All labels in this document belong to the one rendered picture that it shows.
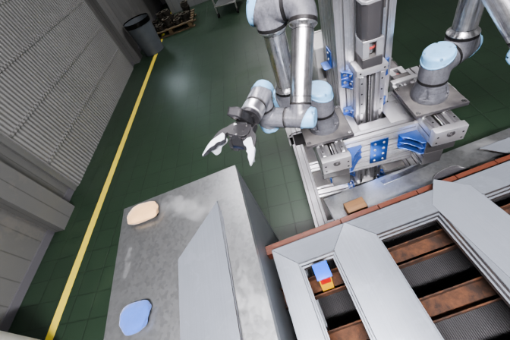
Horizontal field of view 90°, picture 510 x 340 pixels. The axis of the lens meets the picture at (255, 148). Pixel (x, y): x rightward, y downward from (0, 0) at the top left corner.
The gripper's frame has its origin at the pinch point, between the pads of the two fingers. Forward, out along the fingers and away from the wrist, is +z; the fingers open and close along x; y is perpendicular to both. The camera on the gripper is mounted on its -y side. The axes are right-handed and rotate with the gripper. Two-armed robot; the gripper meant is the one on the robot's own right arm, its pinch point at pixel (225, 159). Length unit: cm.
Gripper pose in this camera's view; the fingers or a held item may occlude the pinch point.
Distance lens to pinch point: 71.3
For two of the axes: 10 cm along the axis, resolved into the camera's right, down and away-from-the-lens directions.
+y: 1.7, 6.3, 7.6
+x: -9.3, -1.6, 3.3
